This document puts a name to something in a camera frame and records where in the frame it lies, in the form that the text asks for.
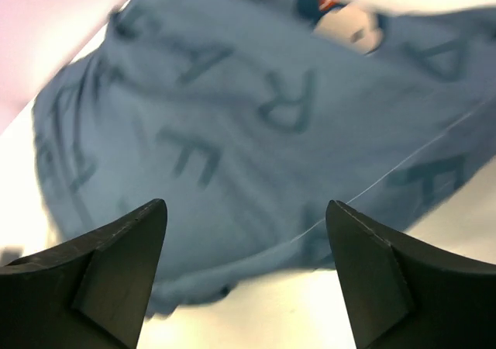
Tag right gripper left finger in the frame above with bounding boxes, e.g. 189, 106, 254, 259
1, 199, 167, 348

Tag blue cartoon print pillowcase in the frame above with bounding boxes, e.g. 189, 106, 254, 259
33, 0, 495, 315

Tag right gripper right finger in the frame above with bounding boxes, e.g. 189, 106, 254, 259
325, 201, 495, 348

